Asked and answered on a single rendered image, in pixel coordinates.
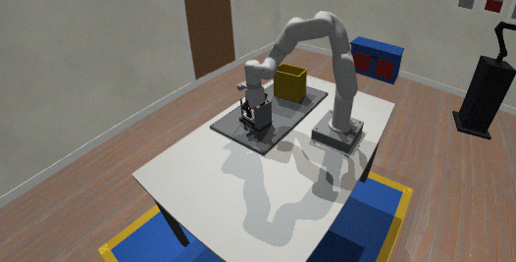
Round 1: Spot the yellow open-top bin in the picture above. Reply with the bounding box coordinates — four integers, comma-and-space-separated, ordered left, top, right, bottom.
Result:
274, 63, 307, 103

